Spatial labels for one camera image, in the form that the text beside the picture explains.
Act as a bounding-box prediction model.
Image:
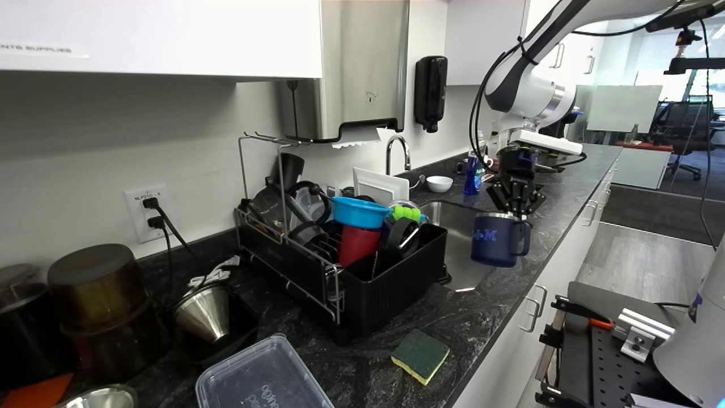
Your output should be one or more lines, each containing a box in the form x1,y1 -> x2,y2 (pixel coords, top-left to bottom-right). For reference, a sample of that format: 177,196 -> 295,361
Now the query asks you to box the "white wall cabinet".
0,0 -> 324,80
444,0 -> 611,87

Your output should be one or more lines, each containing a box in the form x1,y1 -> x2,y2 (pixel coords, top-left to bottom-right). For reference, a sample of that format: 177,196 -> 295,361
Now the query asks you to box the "brown container with lid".
47,243 -> 172,383

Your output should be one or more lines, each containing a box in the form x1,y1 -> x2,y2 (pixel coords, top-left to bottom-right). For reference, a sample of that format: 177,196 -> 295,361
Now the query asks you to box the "white square plate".
352,167 -> 411,207

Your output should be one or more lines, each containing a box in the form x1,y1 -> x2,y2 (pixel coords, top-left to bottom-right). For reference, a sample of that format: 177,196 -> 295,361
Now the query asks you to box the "black tray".
169,282 -> 262,366

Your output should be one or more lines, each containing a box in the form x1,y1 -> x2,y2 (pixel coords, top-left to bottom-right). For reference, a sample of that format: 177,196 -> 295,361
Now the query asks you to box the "orange sheet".
0,372 -> 75,408

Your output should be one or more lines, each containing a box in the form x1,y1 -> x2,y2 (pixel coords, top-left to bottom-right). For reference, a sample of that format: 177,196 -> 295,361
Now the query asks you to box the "dark container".
0,263 -> 64,393

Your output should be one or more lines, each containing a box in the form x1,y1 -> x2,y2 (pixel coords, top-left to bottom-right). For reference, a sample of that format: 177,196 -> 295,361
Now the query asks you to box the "aluminium bracket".
611,308 -> 676,364

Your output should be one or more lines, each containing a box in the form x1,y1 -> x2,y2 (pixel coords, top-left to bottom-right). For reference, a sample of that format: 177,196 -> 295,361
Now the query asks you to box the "red plastic cup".
338,223 -> 382,268

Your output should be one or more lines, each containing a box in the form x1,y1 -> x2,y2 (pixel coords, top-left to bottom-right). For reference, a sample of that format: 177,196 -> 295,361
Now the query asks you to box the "black glass coffee press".
248,152 -> 334,245

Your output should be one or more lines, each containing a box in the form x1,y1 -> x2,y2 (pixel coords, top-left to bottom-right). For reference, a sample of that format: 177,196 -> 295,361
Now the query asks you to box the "black dish rack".
234,132 -> 449,347

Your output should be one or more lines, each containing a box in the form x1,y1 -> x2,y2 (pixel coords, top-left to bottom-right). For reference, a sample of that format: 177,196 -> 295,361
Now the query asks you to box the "black cable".
142,196 -> 198,258
147,215 -> 174,301

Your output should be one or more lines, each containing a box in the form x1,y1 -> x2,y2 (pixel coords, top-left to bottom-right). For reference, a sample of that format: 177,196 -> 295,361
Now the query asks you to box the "chrome tap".
385,134 -> 412,177

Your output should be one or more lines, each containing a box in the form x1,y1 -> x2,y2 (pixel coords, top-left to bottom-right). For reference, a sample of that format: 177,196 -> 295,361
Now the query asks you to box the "white cloth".
186,255 -> 242,291

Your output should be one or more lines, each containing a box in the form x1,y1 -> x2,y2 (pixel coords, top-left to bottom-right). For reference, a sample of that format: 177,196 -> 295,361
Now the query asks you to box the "blue mug with white print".
470,212 -> 534,269

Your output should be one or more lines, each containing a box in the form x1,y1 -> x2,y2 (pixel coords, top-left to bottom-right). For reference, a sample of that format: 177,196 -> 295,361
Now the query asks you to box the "blue plastic bowl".
331,195 -> 393,231

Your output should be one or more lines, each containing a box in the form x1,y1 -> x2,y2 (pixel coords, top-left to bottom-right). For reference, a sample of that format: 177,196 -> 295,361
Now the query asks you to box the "white wall socket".
123,183 -> 173,245

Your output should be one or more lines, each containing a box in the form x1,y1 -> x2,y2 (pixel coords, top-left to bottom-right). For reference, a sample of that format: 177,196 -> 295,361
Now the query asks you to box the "black clamp with orange grip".
551,294 -> 616,333

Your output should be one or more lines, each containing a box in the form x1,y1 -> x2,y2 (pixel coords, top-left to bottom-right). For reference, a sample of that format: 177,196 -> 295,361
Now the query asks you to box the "camera on mount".
645,0 -> 725,76

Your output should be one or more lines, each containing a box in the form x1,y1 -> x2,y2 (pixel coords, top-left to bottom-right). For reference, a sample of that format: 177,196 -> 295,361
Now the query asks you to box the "green scrubber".
391,205 -> 424,224

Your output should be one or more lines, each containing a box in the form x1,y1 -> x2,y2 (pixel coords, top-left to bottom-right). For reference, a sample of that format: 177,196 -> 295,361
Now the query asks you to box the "blue dish soap bottle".
463,131 -> 487,197

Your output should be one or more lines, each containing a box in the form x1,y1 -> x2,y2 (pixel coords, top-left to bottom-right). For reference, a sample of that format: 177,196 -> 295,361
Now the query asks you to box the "steel bowl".
53,384 -> 140,408

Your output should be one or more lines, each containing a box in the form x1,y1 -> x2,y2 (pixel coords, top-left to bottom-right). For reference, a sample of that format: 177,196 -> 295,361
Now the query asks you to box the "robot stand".
534,280 -> 706,408

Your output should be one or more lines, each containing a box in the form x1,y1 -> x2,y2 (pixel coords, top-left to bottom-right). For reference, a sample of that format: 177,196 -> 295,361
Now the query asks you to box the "round black lid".
381,217 -> 421,260

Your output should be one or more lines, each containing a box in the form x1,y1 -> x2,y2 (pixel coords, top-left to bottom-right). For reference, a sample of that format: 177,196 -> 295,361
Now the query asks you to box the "whiteboard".
586,84 -> 664,134

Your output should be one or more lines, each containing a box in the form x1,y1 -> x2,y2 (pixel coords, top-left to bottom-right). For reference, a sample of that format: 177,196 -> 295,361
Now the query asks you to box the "steel sink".
415,198 -> 513,294

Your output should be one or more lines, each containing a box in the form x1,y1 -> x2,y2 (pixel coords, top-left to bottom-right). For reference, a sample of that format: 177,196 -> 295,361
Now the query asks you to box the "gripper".
486,145 -> 548,220

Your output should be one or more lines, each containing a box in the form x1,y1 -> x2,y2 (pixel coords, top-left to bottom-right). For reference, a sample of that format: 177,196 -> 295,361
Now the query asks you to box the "black office chair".
650,95 -> 715,182

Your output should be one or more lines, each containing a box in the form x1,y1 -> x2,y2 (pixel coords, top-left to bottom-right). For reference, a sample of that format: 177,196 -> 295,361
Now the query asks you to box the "clear plastic container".
195,333 -> 336,408

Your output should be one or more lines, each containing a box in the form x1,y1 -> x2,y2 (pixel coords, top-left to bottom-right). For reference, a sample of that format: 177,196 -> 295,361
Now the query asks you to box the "black soap dispenser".
414,55 -> 449,134

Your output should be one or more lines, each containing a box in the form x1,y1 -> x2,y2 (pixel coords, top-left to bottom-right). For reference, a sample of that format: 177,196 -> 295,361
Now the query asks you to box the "steel cone filter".
172,283 -> 231,345

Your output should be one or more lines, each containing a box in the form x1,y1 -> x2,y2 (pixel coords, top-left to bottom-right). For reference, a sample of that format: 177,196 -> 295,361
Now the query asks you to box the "green and yellow sponge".
390,329 -> 451,386

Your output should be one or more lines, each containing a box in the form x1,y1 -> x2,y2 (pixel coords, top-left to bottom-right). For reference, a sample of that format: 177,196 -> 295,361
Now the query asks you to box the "steel paper towel dispenser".
276,0 -> 411,150

